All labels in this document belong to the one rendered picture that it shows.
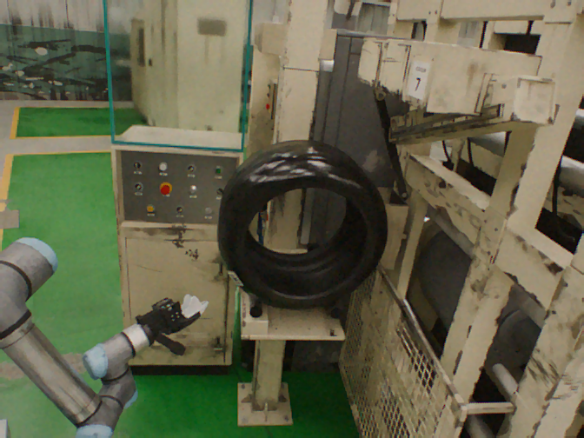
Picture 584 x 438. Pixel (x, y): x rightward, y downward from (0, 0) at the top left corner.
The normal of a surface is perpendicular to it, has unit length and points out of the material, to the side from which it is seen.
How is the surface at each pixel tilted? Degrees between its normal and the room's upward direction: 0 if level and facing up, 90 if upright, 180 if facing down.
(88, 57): 90
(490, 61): 90
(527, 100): 72
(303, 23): 90
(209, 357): 90
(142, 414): 0
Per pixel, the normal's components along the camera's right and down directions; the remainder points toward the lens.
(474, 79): 0.11, 0.41
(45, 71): 0.48, 0.40
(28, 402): 0.11, -0.91
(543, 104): 0.14, 0.11
